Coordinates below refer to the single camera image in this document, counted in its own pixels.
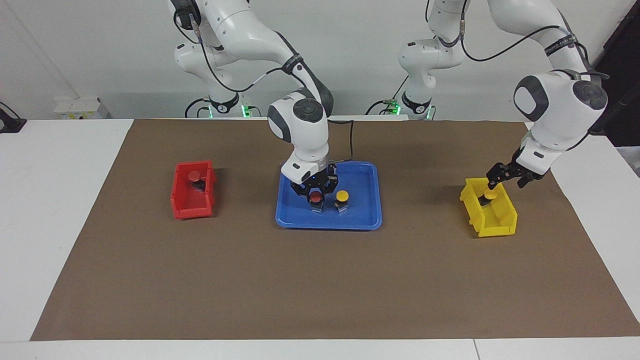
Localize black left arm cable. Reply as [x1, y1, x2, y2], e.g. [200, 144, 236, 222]
[425, 0, 608, 81]

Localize brown paper table mat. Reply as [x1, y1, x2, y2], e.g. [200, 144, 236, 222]
[30, 118, 640, 342]

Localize yellow plastic storage bin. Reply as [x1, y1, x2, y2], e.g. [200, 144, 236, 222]
[460, 177, 518, 238]

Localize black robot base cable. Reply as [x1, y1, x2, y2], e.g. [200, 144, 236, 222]
[184, 97, 211, 119]
[364, 75, 408, 117]

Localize black desk device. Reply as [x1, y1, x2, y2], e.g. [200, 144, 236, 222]
[0, 101, 27, 134]

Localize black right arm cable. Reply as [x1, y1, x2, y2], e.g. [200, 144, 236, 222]
[172, 0, 356, 163]

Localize blue plastic tray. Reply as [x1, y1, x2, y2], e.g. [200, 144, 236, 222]
[275, 161, 383, 231]

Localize dark equipment panel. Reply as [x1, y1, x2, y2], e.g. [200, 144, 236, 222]
[590, 0, 640, 148]

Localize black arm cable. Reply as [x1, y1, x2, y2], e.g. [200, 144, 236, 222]
[425, 0, 608, 81]
[172, 0, 356, 163]

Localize white power strip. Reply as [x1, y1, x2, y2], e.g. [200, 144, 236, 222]
[54, 97, 111, 120]

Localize red plastic storage bin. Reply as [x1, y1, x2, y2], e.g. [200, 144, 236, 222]
[170, 160, 217, 220]

